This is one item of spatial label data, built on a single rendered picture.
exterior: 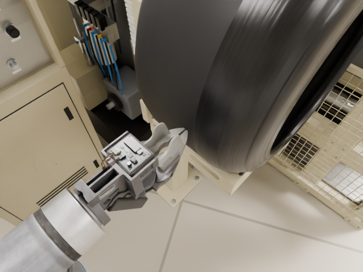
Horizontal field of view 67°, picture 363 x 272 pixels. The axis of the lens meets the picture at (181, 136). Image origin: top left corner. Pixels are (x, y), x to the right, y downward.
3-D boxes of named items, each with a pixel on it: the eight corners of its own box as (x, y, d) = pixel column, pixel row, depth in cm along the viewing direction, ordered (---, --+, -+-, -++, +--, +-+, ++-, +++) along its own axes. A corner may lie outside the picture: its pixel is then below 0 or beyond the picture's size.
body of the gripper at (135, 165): (162, 156, 40) (95, 215, 35) (165, 181, 47) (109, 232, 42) (129, 126, 43) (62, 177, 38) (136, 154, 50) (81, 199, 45)
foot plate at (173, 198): (143, 179, 172) (142, 178, 170) (173, 153, 183) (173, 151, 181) (173, 208, 162) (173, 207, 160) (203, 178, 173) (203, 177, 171)
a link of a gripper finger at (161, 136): (186, 114, 47) (146, 147, 43) (186, 133, 52) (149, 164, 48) (173, 104, 48) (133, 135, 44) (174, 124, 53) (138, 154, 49)
